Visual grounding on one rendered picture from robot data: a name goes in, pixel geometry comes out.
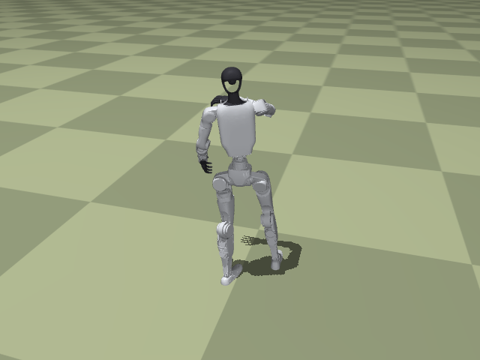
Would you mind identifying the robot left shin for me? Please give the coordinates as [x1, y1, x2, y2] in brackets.
[216, 223, 234, 277]

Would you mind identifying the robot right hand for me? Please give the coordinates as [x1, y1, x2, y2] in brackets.
[211, 95, 228, 107]

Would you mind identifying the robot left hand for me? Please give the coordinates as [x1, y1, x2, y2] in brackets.
[199, 157, 212, 173]

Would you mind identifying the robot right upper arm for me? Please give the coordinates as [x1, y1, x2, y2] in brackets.
[253, 99, 275, 118]

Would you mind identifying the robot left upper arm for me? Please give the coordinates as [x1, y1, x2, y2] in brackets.
[196, 106, 218, 150]

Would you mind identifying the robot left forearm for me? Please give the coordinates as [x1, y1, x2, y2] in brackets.
[196, 138, 208, 162]

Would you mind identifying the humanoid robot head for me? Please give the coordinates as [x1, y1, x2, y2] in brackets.
[221, 67, 245, 106]

